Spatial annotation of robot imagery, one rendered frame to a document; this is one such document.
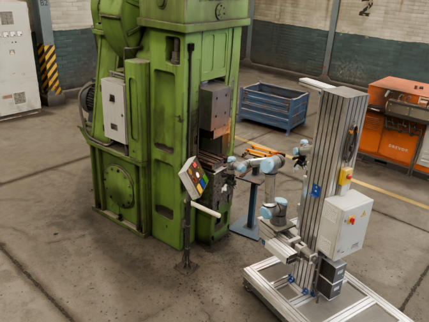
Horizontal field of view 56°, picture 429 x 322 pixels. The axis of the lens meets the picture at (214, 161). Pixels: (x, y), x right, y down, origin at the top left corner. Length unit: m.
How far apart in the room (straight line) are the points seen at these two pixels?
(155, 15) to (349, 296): 3.03
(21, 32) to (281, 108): 5.00
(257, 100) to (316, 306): 5.03
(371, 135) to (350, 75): 4.63
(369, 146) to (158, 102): 4.23
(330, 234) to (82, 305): 2.28
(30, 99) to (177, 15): 5.63
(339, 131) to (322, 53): 8.91
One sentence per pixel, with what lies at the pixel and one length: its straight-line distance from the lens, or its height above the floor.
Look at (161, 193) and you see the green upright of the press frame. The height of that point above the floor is 0.58.
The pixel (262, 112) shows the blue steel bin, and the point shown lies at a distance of 8.04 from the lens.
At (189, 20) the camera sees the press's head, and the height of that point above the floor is 2.40.
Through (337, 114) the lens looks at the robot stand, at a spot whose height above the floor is 1.89.
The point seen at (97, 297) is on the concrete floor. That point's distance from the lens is 4.10.
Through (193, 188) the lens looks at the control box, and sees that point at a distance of 3.58.
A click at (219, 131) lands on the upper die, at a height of 1.32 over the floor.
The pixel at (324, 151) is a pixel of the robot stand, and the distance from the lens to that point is 3.21.
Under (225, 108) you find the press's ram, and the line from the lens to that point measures 4.06.
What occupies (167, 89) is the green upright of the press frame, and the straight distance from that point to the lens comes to 3.93.
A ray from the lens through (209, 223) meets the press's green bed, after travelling 4.46.
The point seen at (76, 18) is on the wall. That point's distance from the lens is 9.77.
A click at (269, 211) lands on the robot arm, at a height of 1.02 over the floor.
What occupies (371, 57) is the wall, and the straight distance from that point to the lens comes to 11.36.
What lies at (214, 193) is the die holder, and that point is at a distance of 4.24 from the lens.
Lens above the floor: 2.79
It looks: 25 degrees down
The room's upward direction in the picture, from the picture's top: 3 degrees clockwise
